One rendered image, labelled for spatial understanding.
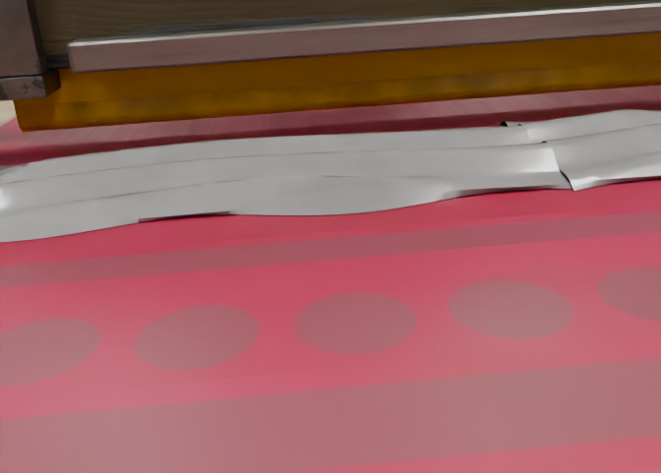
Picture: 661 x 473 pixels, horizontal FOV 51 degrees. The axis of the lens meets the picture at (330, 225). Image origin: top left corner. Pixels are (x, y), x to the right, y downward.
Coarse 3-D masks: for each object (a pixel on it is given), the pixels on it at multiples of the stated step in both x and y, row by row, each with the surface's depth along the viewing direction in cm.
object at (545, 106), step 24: (504, 96) 31; (528, 96) 30; (552, 96) 30; (576, 96) 30; (600, 96) 30; (624, 96) 29; (648, 96) 29; (504, 120) 27; (528, 120) 26; (576, 192) 19; (600, 192) 19; (624, 192) 19; (648, 192) 19
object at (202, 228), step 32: (0, 128) 31; (96, 128) 30; (128, 128) 29; (160, 128) 29; (192, 128) 29; (224, 128) 28; (256, 128) 28; (288, 128) 28; (320, 128) 27; (352, 128) 27; (384, 128) 27; (416, 128) 26; (448, 128) 26; (0, 160) 25; (32, 160) 25; (512, 192) 19; (544, 192) 19; (128, 224) 19; (160, 224) 18; (192, 224) 18; (224, 224) 18; (256, 224) 18; (288, 224) 18; (320, 224) 18; (352, 224) 18; (384, 224) 17; (0, 256) 17; (32, 256) 17
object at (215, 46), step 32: (192, 32) 25; (224, 32) 24; (256, 32) 24; (288, 32) 24; (320, 32) 24; (352, 32) 24; (384, 32) 24; (416, 32) 24; (448, 32) 25; (480, 32) 25; (512, 32) 25; (544, 32) 25; (576, 32) 25; (608, 32) 25; (640, 32) 25; (96, 64) 24; (128, 64) 24; (160, 64) 24; (192, 64) 24
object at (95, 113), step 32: (608, 64) 28; (640, 64) 28; (160, 96) 27; (192, 96) 27; (224, 96) 27; (256, 96) 27; (288, 96) 27; (320, 96) 27; (352, 96) 27; (384, 96) 28; (416, 96) 28; (448, 96) 28; (480, 96) 28; (32, 128) 27; (64, 128) 27
